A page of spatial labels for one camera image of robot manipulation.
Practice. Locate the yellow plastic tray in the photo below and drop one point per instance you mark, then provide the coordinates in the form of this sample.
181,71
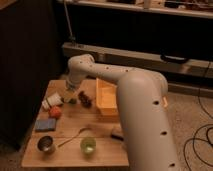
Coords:
106,98

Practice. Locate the dark grape bunch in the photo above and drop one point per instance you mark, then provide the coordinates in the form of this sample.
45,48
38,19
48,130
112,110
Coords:
85,100

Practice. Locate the metal cup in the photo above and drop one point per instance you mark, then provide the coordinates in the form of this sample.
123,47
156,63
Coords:
46,144

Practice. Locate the orange fruit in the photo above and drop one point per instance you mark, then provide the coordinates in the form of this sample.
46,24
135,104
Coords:
55,112

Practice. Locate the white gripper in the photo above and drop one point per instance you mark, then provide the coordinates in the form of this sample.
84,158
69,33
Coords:
72,89

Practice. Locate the metal pole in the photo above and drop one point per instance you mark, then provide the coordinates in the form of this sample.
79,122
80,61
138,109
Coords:
71,36

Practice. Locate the green plastic cup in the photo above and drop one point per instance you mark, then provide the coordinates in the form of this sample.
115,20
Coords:
88,145

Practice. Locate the black handled brush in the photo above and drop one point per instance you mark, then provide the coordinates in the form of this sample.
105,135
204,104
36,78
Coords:
117,133

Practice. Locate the grey metal beam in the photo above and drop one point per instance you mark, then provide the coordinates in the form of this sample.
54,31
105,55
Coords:
145,60

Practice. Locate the wall shelf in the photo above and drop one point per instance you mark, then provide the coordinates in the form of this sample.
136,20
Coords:
143,8

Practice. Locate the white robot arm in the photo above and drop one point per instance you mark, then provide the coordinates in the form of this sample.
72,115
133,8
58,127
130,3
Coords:
139,96

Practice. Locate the blue sponge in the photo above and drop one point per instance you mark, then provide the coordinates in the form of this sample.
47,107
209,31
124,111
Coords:
45,125

